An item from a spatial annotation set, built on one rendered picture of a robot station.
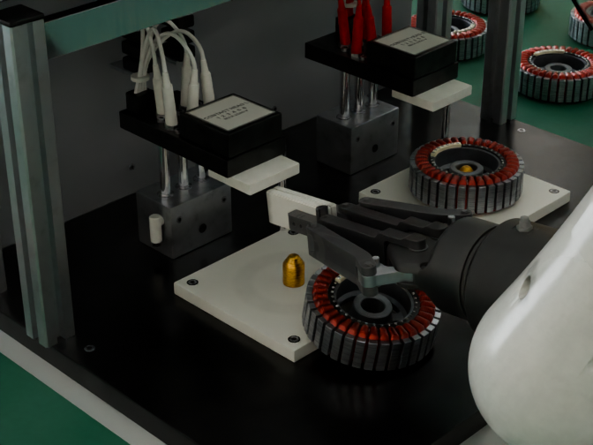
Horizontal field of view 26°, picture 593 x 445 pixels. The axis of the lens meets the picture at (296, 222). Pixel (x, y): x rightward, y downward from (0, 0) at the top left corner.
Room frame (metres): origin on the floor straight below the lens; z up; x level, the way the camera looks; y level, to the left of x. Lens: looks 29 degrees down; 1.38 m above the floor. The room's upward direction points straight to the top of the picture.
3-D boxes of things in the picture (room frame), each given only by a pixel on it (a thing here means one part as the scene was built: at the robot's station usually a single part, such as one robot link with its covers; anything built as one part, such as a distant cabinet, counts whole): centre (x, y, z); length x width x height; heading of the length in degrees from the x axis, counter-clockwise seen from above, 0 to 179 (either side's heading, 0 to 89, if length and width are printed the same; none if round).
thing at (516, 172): (1.14, -0.17, 0.80); 0.11 x 0.11 x 0.04
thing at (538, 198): (1.14, -0.17, 0.78); 0.15 x 0.15 x 0.01; 45
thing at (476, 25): (1.61, -0.20, 0.77); 0.11 x 0.11 x 0.04
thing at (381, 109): (1.24, -0.07, 0.80); 0.08 x 0.05 x 0.06; 135
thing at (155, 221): (1.03, 0.13, 0.80); 0.01 x 0.01 x 0.03; 45
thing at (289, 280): (0.96, 0.00, 0.80); 0.02 x 0.02 x 0.03
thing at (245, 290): (0.96, 0.00, 0.78); 0.15 x 0.15 x 0.01; 45
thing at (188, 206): (1.06, 0.11, 0.80); 0.08 x 0.05 x 0.06; 135
